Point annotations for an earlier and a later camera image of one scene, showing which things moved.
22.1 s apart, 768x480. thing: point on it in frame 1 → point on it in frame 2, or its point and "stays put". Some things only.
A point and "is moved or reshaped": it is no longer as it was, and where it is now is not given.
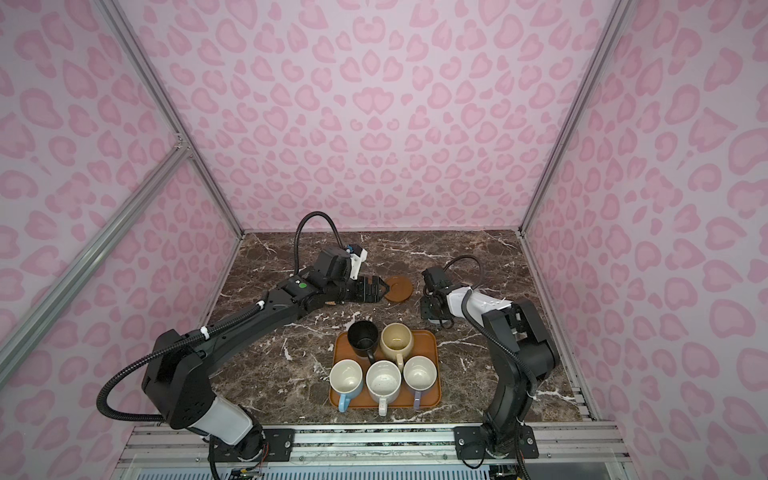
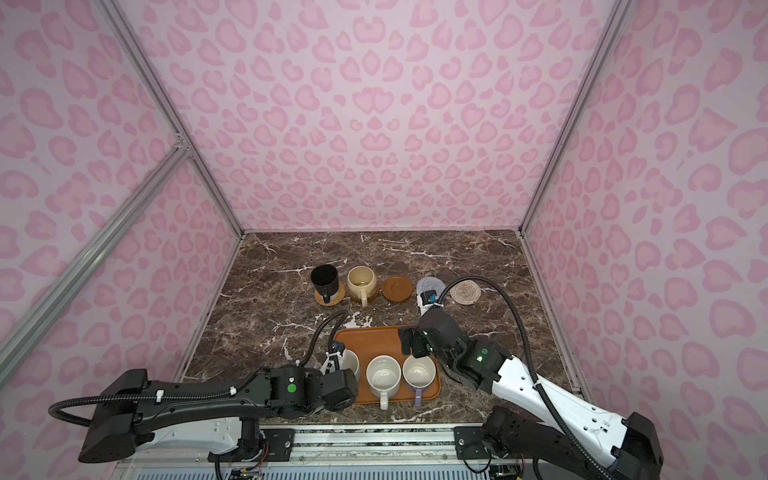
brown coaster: [399, 290] stays put
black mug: [363, 336] is moved or reshaped
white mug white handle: [383, 379] stays put
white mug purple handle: [419, 374] stays put
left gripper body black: [348, 290] → [344, 406]
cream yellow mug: [396, 342] is moved or reshaped
